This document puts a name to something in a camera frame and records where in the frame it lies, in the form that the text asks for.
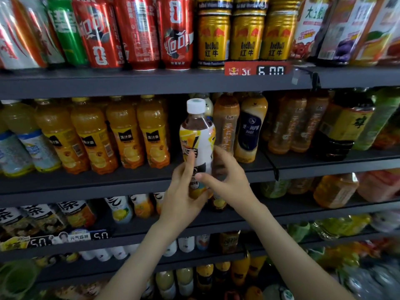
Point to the person's left hand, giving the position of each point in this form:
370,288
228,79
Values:
181,206

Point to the person's right hand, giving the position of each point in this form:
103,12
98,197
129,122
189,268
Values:
234,187

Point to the row of small white bottles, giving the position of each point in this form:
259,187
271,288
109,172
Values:
144,248

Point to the orange squat drink bottle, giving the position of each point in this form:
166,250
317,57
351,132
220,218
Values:
336,191

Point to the white label tea bottle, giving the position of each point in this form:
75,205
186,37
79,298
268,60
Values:
78,214
44,218
15,223

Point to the dark bottle yellow label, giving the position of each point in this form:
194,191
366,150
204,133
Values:
344,125

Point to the dark grey metal shelf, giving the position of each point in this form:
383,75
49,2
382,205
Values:
125,83

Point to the pink squat drink bottle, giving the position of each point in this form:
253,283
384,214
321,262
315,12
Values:
379,186

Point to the stack of gold Red Bull cans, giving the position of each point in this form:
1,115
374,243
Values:
247,31

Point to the green drink bottle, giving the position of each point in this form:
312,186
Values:
378,118

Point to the yellow juice bottle blue label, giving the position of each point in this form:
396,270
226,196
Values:
11,153
34,140

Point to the group of red soda cans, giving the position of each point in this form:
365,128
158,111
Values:
134,34

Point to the orange juice bottle white cap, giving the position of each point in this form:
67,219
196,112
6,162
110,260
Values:
378,31

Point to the white orange soda cans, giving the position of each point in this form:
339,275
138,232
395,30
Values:
44,31
15,37

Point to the person's left forearm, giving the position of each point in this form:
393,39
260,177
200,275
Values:
140,268

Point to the person's right forearm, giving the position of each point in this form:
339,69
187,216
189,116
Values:
297,259

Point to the red price tag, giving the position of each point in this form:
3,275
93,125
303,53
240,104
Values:
257,69

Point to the row of shelf price tags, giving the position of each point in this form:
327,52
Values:
56,239

